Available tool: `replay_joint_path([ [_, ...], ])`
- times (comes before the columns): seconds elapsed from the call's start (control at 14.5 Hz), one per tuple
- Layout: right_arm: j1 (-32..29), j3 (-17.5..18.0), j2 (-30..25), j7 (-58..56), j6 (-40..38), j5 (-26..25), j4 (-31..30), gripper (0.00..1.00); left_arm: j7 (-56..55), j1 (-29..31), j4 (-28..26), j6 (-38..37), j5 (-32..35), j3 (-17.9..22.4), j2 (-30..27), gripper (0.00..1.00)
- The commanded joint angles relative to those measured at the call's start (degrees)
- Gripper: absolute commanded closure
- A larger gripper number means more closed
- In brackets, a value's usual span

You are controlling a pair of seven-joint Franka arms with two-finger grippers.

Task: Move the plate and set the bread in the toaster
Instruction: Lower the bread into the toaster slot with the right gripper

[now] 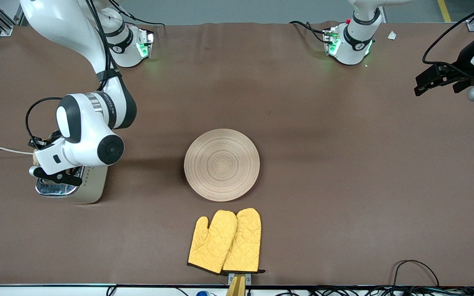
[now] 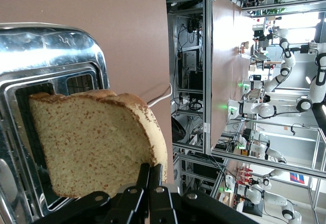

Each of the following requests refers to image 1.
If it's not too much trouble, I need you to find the round wooden plate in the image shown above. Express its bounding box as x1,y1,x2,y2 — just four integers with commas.
184,129,260,202

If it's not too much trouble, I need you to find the cream and chrome toaster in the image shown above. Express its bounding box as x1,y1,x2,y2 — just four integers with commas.
35,164,109,205

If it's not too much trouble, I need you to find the brown table cover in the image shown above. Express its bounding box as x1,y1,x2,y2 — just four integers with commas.
0,21,474,287

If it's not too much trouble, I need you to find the yellow quilted oven mitt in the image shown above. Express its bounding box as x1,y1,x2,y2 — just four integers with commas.
188,210,238,275
222,208,265,275

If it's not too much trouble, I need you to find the wooden stick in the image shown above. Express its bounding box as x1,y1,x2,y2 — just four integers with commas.
225,275,246,296

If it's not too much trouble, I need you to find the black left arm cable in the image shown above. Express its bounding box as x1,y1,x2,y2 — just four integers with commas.
422,0,474,79

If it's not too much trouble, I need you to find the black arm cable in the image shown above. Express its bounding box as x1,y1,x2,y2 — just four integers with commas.
26,0,116,149
422,0,474,79

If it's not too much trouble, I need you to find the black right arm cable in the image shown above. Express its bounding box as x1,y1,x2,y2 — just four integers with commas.
26,0,116,149

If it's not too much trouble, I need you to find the black base cable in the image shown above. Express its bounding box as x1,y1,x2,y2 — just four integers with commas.
109,0,166,27
290,21,329,44

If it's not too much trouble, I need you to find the black looped cable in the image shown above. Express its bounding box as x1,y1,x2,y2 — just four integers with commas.
393,260,440,288

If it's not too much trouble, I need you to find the black cable tangle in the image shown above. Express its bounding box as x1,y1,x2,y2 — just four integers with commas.
274,286,474,296

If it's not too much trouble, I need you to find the small metal bracket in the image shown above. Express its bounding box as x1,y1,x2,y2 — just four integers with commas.
228,273,252,286

